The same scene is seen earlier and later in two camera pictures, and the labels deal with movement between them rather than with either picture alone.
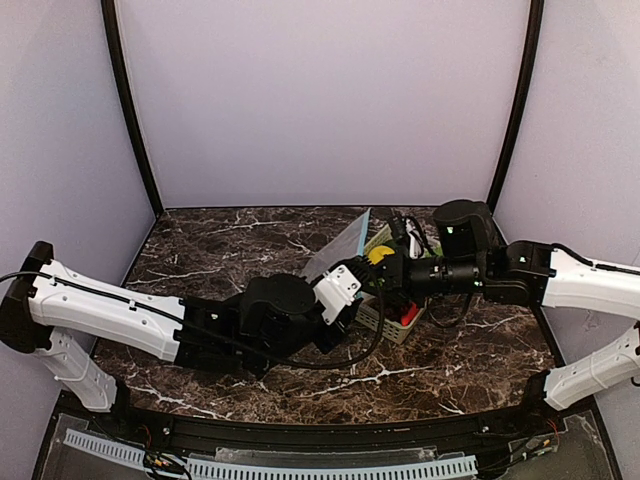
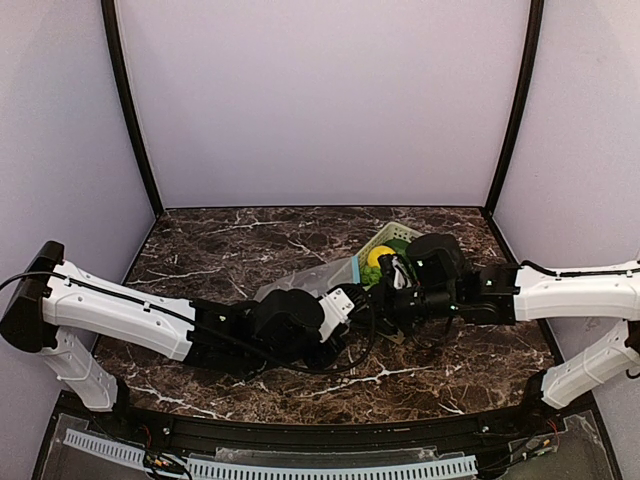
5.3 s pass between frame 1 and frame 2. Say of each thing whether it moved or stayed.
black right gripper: moved
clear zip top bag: moved
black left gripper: moved
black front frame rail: stayed
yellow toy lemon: stayed
